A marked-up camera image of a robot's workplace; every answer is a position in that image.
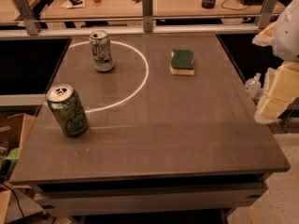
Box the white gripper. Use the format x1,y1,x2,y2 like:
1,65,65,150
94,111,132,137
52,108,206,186
252,0,299,124

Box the green soda can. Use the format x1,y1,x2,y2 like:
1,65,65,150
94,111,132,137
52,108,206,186
46,84,88,136

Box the white 7up can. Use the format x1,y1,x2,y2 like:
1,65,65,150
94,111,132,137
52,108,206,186
90,30,114,73

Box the clear sanitizer bottle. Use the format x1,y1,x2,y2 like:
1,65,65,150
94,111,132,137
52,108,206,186
245,73,262,98

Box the black mesh cup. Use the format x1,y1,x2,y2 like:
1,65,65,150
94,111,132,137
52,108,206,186
202,0,216,8

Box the green yellow sponge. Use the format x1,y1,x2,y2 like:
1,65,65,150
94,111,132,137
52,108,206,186
170,49,194,76

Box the cardboard box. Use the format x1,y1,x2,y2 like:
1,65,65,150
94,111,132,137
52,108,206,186
0,113,36,181

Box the right metal bracket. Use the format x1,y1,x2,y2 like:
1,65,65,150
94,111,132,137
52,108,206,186
254,0,278,29

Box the metal bracket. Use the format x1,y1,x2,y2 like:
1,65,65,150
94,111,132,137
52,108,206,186
254,0,278,29
142,0,153,33
13,0,40,35

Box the black cable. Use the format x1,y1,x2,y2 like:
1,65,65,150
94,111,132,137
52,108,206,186
221,0,253,11

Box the middle metal bracket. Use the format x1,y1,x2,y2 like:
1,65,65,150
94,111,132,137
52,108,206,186
142,0,153,33

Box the left metal bracket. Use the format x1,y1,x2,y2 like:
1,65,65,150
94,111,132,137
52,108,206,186
13,0,40,35

